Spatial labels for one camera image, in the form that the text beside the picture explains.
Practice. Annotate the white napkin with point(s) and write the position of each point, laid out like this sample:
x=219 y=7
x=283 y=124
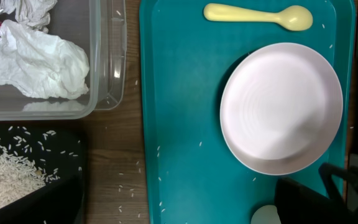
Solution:
x=38 y=64

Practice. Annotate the black plastic tray bin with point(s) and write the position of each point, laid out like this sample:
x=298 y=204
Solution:
x=60 y=202

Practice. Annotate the white rice pile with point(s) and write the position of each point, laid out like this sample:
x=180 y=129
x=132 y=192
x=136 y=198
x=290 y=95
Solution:
x=5 y=177

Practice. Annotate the yellow plastic spoon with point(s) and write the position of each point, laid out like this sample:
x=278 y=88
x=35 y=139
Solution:
x=293 y=18

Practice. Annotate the white plastic cup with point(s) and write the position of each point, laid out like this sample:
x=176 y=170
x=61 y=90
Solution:
x=266 y=215

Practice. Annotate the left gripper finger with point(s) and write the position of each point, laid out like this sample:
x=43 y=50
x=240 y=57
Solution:
x=297 y=203

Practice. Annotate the clear plastic waste bin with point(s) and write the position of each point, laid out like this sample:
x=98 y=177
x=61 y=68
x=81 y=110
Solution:
x=99 y=27

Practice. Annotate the teal plastic tray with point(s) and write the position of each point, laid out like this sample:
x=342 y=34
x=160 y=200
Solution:
x=192 y=177

